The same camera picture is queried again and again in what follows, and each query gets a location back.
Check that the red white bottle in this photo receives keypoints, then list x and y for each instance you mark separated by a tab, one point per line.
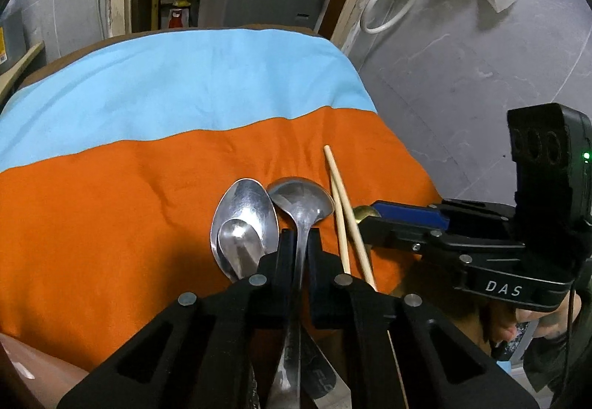
179	14

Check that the brass spoon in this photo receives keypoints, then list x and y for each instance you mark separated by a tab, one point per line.
360	214

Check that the large steel spoon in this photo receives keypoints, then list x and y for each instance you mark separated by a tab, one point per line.
248	201

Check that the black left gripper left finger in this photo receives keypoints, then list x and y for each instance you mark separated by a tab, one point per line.
200	352

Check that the right hand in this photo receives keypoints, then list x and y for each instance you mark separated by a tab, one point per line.
505	320

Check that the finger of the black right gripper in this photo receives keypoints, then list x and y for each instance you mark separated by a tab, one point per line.
407	230
449	214

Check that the striped colourful cloth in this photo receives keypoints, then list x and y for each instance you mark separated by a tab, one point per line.
112	167

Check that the steel ladle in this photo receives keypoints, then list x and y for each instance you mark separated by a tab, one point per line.
306	203

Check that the wooden chopstick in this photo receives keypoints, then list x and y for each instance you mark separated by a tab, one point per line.
340	228
348	214

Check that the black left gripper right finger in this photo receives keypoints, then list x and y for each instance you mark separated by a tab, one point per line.
396	355

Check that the small steel spoon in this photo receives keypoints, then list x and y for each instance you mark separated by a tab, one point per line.
241	248

